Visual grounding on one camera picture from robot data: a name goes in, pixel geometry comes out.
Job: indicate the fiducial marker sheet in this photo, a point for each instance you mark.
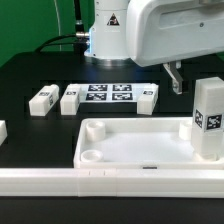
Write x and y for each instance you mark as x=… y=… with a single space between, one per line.
x=110 y=93

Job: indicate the white block left edge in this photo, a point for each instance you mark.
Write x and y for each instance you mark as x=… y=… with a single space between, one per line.
x=3 y=131

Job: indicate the long white front barrier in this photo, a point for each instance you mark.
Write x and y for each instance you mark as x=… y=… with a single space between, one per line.
x=112 y=182

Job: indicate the white desk top panel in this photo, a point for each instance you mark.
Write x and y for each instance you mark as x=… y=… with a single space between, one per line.
x=139 y=143

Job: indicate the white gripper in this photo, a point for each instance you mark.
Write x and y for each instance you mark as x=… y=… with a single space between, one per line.
x=161 y=31

